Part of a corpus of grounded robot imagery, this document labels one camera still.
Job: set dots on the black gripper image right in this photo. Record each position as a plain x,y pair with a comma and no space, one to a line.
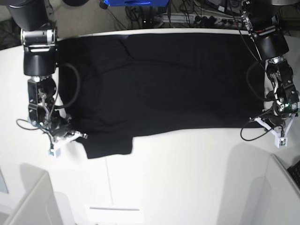
274,118

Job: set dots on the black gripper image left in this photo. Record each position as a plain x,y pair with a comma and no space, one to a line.
60,126

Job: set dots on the black T-shirt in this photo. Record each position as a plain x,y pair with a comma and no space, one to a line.
148,84

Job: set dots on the robot arm image right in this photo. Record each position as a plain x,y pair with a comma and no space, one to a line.
262,20

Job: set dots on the black keyboard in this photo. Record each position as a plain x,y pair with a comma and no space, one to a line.
294,172

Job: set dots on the white partition panel right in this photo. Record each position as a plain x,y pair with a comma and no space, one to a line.
284,206

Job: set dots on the white partition panel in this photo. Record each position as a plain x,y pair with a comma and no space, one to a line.
284,206
38,206

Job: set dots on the white table slot plate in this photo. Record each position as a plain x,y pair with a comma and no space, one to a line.
114,208

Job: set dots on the white partition panel left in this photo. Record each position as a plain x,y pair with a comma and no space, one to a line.
38,206

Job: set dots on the blue box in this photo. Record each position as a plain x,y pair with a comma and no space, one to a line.
142,3

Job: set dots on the white power strip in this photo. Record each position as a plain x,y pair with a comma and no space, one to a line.
184,18

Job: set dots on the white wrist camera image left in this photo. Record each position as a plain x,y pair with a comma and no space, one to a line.
57,142

